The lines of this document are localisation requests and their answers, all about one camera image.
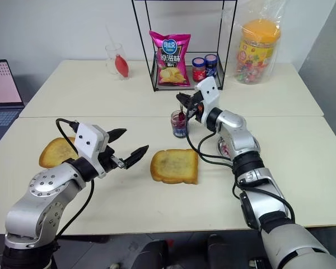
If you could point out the small jam-covered spoon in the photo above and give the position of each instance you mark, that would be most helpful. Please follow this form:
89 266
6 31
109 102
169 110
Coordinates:
181 115

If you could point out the jam jar lid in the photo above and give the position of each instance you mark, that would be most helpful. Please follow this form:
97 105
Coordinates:
223 147

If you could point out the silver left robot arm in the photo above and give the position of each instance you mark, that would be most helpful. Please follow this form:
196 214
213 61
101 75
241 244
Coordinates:
44 182

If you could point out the red label jam jar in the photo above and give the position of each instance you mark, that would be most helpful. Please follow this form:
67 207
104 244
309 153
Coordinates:
198 71

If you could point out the blue label jam jar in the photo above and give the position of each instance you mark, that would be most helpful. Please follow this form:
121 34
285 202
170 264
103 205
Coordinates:
211 65

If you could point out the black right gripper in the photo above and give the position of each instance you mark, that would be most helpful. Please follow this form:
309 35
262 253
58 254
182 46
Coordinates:
196 105

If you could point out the red object in glass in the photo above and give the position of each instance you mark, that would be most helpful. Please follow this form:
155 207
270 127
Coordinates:
121 65

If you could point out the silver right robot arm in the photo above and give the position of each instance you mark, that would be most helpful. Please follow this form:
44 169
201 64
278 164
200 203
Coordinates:
240 134

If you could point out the clear plastic bag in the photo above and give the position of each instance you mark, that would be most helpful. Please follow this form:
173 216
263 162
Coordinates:
268 11

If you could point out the clear drinking glass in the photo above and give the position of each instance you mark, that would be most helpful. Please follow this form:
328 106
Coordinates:
110 64

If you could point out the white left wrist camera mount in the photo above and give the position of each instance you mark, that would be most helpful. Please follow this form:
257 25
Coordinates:
86 137

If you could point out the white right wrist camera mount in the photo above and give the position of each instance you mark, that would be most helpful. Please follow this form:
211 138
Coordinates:
210 89

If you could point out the pink potato chips bag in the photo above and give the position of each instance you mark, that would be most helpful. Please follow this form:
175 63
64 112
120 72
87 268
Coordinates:
170 61

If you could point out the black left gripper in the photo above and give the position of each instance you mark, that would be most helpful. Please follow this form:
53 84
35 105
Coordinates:
107 159

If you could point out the dark rounded shape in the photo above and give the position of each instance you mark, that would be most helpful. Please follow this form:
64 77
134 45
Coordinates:
155 255
219 252

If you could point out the candy jar with orange lid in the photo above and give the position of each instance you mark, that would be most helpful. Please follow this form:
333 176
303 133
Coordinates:
257 53

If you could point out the rounded toasted bread slice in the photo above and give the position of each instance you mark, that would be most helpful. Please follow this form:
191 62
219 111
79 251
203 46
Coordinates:
56 152

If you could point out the open glass jam jar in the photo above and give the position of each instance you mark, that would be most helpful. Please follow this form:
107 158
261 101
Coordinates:
179 129

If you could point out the clear drinking straw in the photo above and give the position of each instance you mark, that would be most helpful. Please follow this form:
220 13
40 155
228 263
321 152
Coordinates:
109 36

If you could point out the open laptop computer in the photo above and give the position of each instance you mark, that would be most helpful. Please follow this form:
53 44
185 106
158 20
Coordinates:
2 84

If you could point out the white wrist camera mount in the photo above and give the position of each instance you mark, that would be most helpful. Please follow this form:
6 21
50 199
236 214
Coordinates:
86 137
210 89

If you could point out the square toasted bread slice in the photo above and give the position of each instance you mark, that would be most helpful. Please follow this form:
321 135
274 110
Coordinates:
175 165

